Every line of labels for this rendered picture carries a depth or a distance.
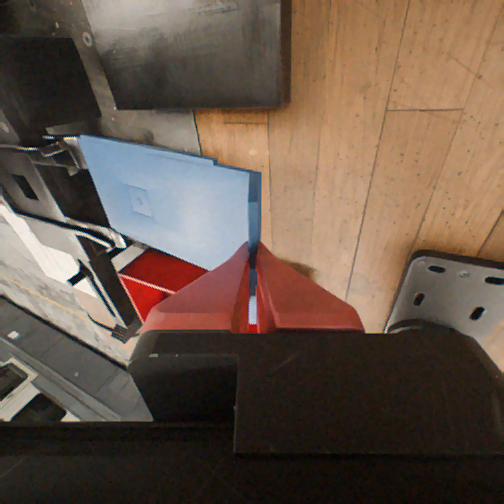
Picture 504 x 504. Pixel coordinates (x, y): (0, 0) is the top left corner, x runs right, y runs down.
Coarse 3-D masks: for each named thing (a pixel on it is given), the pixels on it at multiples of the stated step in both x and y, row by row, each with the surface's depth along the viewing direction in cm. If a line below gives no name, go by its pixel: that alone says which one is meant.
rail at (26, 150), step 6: (0, 144) 23; (30, 144) 22; (42, 144) 21; (0, 150) 23; (6, 150) 22; (12, 150) 22; (18, 150) 21; (24, 150) 21; (30, 150) 20; (36, 150) 20
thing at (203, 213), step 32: (96, 160) 17; (128, 160) 15; (160, 160) 14; (160, 192) 15; (192, 192) 14; (224, 192) 13; (256, 192) 10; (128, 224) 19; (160, 224) 17; (192, 224) 16; (224, 224) 14; (256, 224) 10; (192, 256) 17; (224, 256) 16; (256, 256) 11; (256, 320) 13
